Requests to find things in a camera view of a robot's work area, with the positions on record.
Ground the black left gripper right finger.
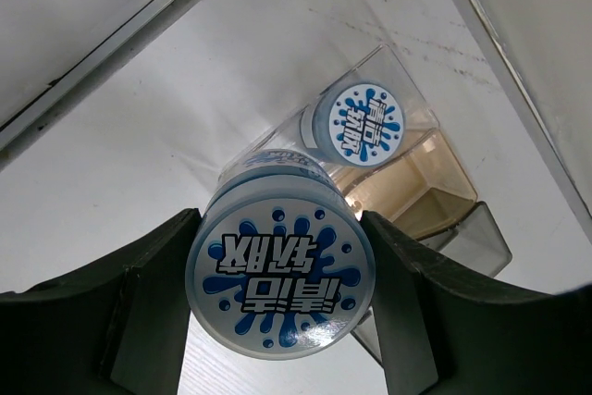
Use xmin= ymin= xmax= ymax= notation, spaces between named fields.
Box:
xmin=361 ymin=211 xmax=591 ymax=394

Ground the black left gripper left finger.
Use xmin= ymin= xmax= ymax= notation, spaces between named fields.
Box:
xmin=1 ymin=209 xmax=201 ymax=394

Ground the smoky grey plastic container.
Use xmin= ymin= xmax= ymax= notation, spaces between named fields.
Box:
xmin=351 ymin=200 xmax=513 ymax=364

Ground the amber plastic container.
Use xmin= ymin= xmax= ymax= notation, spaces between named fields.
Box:
xmin=330 ymin=130 xmax=477 ymax=240

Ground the clear plastic container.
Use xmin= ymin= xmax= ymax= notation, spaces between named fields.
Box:
xmin=239 ymin=44 xmax=439 ymax=194

